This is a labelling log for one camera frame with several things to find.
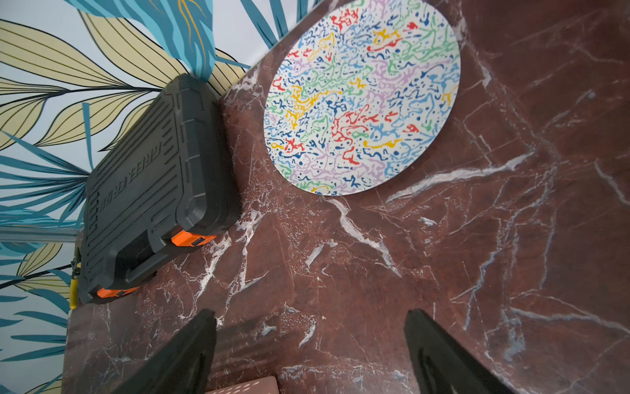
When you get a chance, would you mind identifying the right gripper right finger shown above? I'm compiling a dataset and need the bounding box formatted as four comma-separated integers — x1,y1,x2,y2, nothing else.
404,309,512,393

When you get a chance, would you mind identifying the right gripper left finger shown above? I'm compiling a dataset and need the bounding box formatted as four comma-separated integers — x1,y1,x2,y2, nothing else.
113,309,217,393

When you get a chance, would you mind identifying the colourful squiggle pattern plate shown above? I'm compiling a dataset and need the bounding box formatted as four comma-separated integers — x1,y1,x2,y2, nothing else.
263,1,461,196

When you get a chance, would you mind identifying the pink plastic basket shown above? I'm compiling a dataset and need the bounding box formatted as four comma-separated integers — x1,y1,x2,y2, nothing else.
207,376,280,394

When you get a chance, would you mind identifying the black tool case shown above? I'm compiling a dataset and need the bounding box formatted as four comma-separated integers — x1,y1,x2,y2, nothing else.
77,74,241,304

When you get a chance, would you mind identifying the left aluminium frame post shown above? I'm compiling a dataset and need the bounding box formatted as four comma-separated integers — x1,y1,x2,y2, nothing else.
1,226,80,243

